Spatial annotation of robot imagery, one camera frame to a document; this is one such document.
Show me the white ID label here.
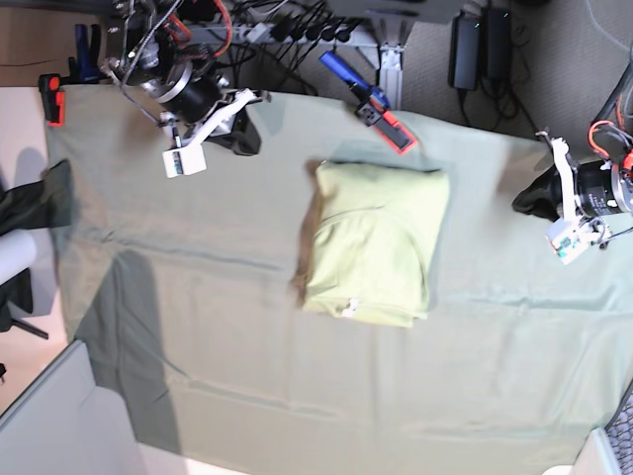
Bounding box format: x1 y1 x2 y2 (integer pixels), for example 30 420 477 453
341 298 359 319

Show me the light green T-shirt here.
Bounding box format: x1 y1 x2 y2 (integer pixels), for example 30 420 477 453
298 160 451 329

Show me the white cylinder roll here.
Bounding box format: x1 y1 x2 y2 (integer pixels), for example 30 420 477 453
0 230 38 285

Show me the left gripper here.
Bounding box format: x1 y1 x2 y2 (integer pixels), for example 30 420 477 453
511 129 613 247

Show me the aluminium frame post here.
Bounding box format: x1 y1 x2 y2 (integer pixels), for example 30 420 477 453
368 12 414 110

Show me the black power adapter brick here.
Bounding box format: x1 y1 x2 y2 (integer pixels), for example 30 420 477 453
448 13 482 91

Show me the white power strip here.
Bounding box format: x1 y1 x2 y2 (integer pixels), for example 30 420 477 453
187 19 382 48

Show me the blue orange bar clamp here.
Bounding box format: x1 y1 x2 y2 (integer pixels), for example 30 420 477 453
319 50 417 154

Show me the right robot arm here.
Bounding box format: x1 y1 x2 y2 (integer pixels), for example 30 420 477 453
101 1 270 158

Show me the red black clamp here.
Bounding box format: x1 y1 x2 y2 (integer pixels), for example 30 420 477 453
38 73 65 127

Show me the dark green cloth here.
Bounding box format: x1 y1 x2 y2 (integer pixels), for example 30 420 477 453
1 159 73 236

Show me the grey-green table cloth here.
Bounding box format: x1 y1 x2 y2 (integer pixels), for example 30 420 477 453
47 85 632 474

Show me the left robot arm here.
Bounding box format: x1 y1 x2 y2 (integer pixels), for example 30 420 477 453
511 66 632 260

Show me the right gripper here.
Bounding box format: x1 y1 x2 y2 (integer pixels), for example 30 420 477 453
158 88 271 156

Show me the white plastic bin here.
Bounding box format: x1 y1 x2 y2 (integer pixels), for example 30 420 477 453
1 341 146 474

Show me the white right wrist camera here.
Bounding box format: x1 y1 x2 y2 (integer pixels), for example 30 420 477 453
162 144 207 178

